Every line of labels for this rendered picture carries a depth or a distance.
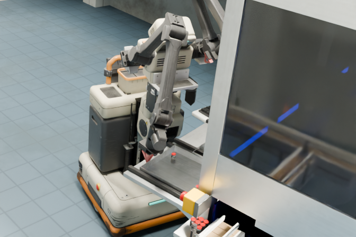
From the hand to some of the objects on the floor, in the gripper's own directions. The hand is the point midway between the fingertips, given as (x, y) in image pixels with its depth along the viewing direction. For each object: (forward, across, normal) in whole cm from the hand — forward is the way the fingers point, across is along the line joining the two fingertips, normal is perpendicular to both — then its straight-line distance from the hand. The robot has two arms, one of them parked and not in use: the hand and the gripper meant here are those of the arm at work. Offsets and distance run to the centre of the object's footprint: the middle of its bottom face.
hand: (148, 161), depth 231 cm
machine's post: (+84, -53, +8) cm, 100 cm away
